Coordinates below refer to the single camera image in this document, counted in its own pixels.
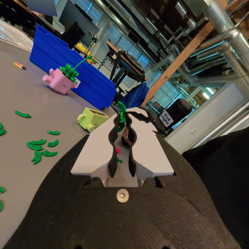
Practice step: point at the person's black jacket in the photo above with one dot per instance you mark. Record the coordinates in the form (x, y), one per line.
(223, 165)

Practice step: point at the black monitor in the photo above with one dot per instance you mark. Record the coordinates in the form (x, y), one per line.
(77, 17)

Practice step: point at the wooden beam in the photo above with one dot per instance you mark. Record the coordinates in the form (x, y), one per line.
(175, 64)

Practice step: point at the lime green toy flower pot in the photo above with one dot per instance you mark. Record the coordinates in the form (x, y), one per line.
(91, 118)

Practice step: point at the black-legged desk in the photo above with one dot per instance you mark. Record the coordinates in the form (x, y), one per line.
(126, 62)

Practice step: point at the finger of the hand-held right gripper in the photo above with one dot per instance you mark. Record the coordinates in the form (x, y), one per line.
(150, 126)
(139, 110)

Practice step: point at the blue plastic bin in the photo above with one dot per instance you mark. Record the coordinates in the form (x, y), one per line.
(58, 56)

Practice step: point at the small potted toy flower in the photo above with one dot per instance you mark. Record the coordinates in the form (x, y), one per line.
(118, 150)

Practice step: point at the small orange flower piece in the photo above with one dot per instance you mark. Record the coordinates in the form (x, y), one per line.
(19, 65)

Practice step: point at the metal ceiling ducts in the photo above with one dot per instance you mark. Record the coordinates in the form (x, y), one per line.
(219, 11)

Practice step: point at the green spiky plant stem piece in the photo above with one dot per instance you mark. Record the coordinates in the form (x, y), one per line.
(122, 111)

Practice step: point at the blue bag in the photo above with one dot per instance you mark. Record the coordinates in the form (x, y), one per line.
(136, 95)

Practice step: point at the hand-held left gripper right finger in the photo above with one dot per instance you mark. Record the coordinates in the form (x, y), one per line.
(151, 155)

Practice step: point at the pink toy flower pot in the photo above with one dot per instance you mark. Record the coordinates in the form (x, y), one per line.
(58, 83)

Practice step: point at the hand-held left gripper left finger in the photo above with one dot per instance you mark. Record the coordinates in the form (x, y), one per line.
(91, 155)

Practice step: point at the open instruction booklet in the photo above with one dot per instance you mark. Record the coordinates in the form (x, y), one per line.
(11, 35)

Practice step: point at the group of green leaf pieces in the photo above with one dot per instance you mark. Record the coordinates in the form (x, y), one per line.
(35, 145)

